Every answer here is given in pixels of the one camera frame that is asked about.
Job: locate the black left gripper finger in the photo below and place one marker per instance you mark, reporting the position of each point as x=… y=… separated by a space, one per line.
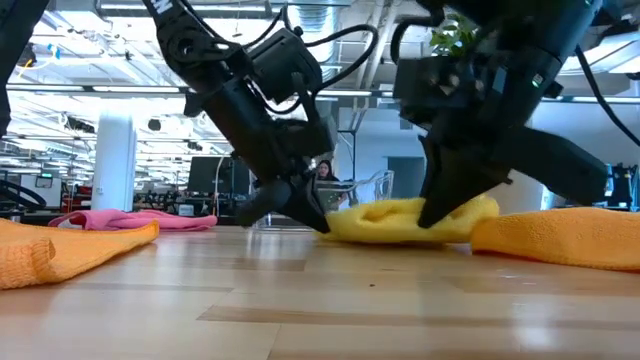
x=307 y=202
x=265 y=202

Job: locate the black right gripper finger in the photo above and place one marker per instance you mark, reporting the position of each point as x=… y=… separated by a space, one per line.
x=445 y=185
x=560 y=170

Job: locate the orange microfiber towel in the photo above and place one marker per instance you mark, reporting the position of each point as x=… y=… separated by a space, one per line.
x=65 y=250
x=565 y=237

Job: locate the yellow microfiber towel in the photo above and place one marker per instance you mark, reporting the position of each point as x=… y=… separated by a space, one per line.
x=380 y=220

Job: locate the pink microfiber towel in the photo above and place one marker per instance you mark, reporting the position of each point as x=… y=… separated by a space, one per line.
x=130 y=220

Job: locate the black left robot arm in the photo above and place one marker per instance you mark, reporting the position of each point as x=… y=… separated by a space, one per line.
x=170 y=30

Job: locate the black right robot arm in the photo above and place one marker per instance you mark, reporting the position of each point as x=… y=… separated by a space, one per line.
x=530 y=25

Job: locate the person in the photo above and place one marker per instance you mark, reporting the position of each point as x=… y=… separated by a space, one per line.
x=325 y=171

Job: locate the black computer monitor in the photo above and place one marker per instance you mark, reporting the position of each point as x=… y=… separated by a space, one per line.
x=210 y=175

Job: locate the green plant in white pot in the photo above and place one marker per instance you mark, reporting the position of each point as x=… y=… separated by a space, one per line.
x=452 y=40

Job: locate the white column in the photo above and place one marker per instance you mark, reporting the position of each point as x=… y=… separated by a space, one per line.
x=114 y=165

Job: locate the black curved bar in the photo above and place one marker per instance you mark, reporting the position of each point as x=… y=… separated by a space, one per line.
x=25 y=189

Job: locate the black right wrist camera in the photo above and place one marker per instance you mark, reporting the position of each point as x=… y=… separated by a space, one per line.
x=435 y=90

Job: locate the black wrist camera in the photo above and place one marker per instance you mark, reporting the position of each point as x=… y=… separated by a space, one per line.
x=280 y=65
x=435 y=90

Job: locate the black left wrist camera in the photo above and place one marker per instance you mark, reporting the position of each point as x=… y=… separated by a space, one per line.
x=280 y=65

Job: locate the silver ceiling duct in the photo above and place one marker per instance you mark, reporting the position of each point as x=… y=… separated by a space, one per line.
x=330 y=60

